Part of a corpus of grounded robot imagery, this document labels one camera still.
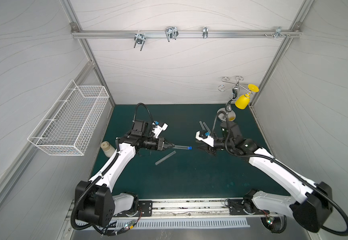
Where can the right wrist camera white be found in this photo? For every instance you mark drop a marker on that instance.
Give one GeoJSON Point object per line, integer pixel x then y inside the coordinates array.
{"type": "Point", "coordinates": [205, 137]}

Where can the beige plastic bottle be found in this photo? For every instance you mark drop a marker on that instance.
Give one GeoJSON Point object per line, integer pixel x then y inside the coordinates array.
{"type": "Point", "coordinates": [108, 149]}

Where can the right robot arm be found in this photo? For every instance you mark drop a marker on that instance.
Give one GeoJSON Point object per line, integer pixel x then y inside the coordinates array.
{"type": "Point", "coordinates": [308, 203]}

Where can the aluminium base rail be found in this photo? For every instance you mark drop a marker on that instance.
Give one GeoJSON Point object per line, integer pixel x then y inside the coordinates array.
{"type": "Point", "coordinates": [189, 207]}

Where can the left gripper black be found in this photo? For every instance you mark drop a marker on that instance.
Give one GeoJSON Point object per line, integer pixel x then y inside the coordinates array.
{"type": "Point", "coordinates": [161, 144]}

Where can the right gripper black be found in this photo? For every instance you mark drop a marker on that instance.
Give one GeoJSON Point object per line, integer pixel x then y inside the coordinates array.
{"type": "Point", "coordinates": [215, 144]}

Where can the white wire basket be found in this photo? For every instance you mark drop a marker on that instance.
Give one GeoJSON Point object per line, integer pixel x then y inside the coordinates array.
{"type": "Point", "coordinates": [68, 126]}

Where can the chrome cup holder stand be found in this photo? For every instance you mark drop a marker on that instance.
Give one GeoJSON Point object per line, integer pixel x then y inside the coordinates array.
{"type": "Point", "coordinates": [236, 91]}

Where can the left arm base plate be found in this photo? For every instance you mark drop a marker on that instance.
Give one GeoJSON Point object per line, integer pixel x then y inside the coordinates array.
{"type": "Point", "coordinates": [142, 208]}

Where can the metal clamp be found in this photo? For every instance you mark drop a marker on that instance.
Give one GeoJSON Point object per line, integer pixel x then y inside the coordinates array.
{"type": "Point", "coordinates": [139, 39]}
{"type": "Point", "coordinates": [278, 34]}
{"type": "Point", "coordinates": [171, 33]}
{"type": "Point", "coordinates": [205, 32]}

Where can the white slotted cable duct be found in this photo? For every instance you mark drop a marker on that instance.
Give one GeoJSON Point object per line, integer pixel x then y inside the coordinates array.
{"type": "Point", "coordinates": [199, 223]}

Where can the clear test tube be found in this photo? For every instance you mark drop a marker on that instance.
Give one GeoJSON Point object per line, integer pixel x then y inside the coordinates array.
{"type": "Point", "coordinates": [202, 126]}
{"type": "Point", "coordinates": [165, 158]}
{"type": "Point", "coordinates": [206, 127]}
{"type": "Point", "coordinates": [181, 147]}

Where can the green table mat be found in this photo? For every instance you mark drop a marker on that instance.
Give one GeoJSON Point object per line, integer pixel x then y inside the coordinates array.
{"type": "Point", "coordinates": [189, 173]}

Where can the aluminium crossbar rail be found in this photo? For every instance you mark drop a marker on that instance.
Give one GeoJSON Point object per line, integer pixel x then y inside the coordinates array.
{"type": "Point", "coordinates": [183, 34]}

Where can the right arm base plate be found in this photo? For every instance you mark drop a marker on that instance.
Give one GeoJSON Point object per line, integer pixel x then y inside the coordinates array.
{"type": "Point", "coordinates": [237, 207]}

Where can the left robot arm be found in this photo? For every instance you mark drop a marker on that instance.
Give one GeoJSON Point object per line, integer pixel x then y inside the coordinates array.
{"type": "Point", "coordinates": [102, 183]}

